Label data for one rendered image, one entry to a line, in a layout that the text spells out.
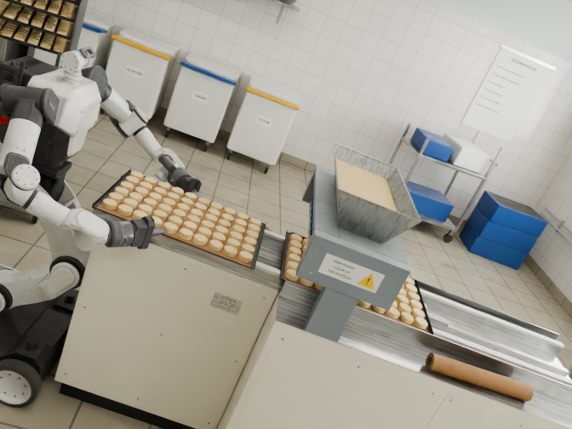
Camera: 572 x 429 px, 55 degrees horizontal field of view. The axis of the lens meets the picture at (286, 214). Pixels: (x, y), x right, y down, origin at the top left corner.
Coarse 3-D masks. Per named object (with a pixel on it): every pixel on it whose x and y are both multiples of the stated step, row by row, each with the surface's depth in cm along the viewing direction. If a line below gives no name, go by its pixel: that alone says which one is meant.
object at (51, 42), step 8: (0, 24) 288; (8, 24) 292; (16, 24) 298; (0, 32) 276; (8, 32) 278; (16, 32) 284; (24, 32) 289; (32, 32) 295; (40, 32) 301; (24, 40) 281; (32, 40) 283; (40, 40) 295; (48, 40) 293; (56, 40) 300; (64, 40) 306; (48, 48) 284; (56, 48) 287; (64, 48) 298
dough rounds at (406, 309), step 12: (300, 240) 228; (288, 252) 218; (300, 252) 217; (288, 264) 205; (288, 276) 199; (312, 288) 200; (408, 288) 226; (360, 300) 201; (396, 300) 216; (408, 300) 215; (384, 312) 204; (396, 312) 203; (408, 312) 209; (420, 312) 211; (408, 324) 203; (420, 324) 203
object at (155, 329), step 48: (96, 288) 206; (144, 288) 205; (192, 288) 203; (240, 288) 202; (96, 336) 214; (144, 336) 213; (192, 336) 212; (240, 336) 210; (96, 384) 223; (144, 384) 222; (192, 384) 221
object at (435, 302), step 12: (264, 240) 228; (276, 240) 227; (432, 300) 234; (444, 300) 234; (444, 312) 236; (456, 312) 236; (468, 312) 235; (480, 312) 237; (480, 324) 237; (492, 324) 237; (504, 324) 236; (504, 336) 239; (516, 336) 238; (528, 336) 238; (540, 336) 238; (540, 348) 240; (552, 348) 240
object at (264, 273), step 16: (160, 240) 198; (176, 240) 197; (192, 256) 200; (208, 256) 199; (240, 272) 201; (256, 272) 201; (272, 272) 200; (448, 336) 207; (496, 352) 210; (528, 368) 210
